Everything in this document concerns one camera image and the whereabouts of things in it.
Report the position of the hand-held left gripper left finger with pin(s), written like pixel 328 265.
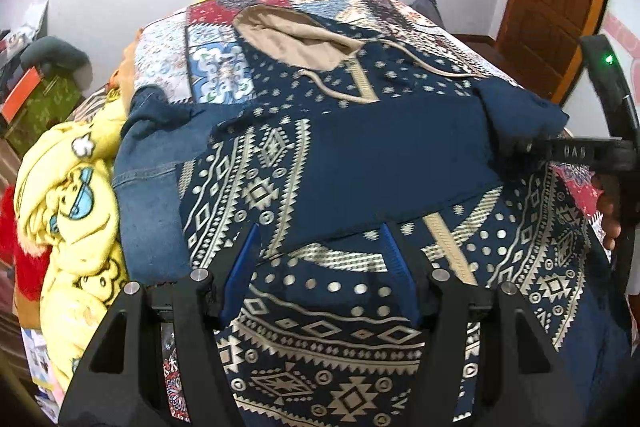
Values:
pixel 244 267

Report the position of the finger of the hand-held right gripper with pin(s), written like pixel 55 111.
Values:
pixel 560 151

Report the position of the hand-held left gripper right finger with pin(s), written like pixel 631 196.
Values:
pixel 396 267

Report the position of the navy patterned hoodie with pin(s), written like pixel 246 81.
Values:
pixel 380 147

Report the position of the person's right hand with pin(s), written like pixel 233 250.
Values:
pixel 607 209

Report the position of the blue denim garment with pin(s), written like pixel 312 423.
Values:
pixel 145 202

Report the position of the yellow cartoon blanket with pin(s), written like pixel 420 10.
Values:
pixel 75 217

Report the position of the grey pillow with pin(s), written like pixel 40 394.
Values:
pixel 429 9

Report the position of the patchwork bedspread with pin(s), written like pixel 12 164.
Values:
pixel 220 67

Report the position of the printed cardboard box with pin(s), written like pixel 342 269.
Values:
pixel 40 359

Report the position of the red fluffy cloth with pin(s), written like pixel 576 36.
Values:
pixel 20 247

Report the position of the orange cloth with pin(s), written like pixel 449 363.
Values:
pixel 125 74

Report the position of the orange and green box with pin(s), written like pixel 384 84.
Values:
pixel 45 107

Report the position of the grey-green cushion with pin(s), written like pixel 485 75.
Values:
pixel 55 54

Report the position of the pile of cluttered papers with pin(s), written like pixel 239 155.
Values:
pixel 22 32

